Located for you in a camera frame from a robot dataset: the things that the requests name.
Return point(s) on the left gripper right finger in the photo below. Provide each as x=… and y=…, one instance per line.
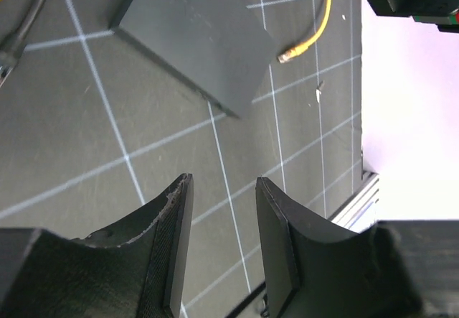
x=316, y=268

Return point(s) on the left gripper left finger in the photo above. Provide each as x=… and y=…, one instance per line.
x=133, y=267

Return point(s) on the yellow ethernet cable short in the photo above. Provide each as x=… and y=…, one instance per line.
x=302, y=47

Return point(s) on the black network switch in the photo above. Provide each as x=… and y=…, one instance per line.
x=217, y=47

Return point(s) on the aluminium frame rail front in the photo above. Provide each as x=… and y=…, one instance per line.
x=359, y=212

